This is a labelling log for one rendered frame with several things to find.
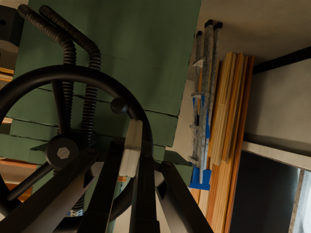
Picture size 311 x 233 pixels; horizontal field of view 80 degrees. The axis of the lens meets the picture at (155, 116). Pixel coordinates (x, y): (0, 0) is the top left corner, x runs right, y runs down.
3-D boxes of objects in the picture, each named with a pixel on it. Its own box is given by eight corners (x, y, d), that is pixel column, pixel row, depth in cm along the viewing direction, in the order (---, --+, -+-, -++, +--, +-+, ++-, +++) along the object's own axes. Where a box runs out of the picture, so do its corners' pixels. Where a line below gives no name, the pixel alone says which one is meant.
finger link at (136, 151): (132, 148, 16) (140, 150, 16) (136, 119, 22) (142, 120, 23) (126, 177, 17) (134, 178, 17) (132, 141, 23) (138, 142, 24)
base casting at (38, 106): (180, 116, 52) (174, 149, 52) (156, 115, 109) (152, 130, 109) (9, 82, 47) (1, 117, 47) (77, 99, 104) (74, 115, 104)
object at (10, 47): (15, 7, 43) (8, 41, 43) (40, 31, 55) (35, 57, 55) (-25, -3, 42) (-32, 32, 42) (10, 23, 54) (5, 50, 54)
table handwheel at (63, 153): (51, 282, 29) (-85, 142, 27) (84, 214, 49) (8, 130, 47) (189, 162, 32) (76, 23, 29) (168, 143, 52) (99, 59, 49)
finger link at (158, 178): (138, 169, 15) (174, 175, 15) (140, 139, 19) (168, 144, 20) (134, 184, 15) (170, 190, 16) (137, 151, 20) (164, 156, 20)
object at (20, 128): (165, 146, 52) (163, 161, 52) (156, 137, 72) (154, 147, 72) (11, 119, 47) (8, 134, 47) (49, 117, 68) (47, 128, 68)
